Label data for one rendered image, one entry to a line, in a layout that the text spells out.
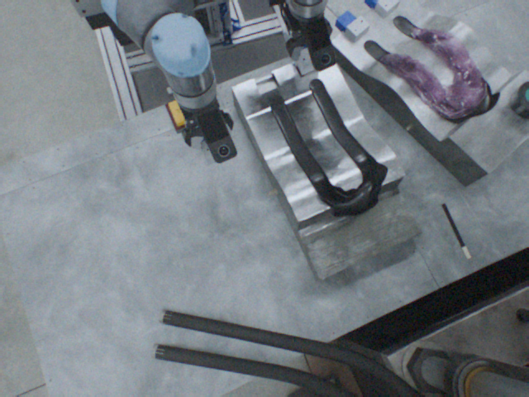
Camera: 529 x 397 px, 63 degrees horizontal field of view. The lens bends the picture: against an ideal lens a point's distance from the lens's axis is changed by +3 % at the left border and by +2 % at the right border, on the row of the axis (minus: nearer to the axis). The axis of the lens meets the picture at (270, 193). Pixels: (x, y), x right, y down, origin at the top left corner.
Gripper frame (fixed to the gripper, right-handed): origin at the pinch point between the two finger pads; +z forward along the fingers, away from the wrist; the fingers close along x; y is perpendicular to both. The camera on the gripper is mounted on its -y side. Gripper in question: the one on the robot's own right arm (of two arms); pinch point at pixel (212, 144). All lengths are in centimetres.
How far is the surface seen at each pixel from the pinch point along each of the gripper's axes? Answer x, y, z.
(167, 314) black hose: 23.8, -28.5, 11.9
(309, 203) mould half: -13.8, -20.4, 1.4
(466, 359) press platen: -24, -58, -9
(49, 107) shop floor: 56, 85, 95
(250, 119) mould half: -10.8, 4.8, 6.3
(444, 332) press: -32, -58, 16
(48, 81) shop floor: 53, 98, 95
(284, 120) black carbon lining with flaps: -18.4, 1.5, 6.9
